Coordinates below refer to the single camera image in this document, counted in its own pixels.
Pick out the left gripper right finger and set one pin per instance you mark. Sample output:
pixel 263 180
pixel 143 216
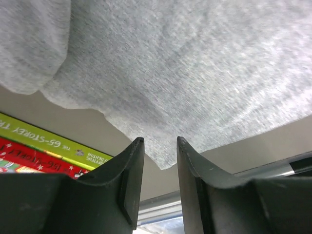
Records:
pixel 213 200

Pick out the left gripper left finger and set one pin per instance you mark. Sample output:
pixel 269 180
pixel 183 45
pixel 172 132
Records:
pixel 113 193

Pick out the grey t-shirt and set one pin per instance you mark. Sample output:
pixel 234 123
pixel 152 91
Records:
pixel 214 71

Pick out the red illustrated book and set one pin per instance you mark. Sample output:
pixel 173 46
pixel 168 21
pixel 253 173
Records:
pixel 25 148

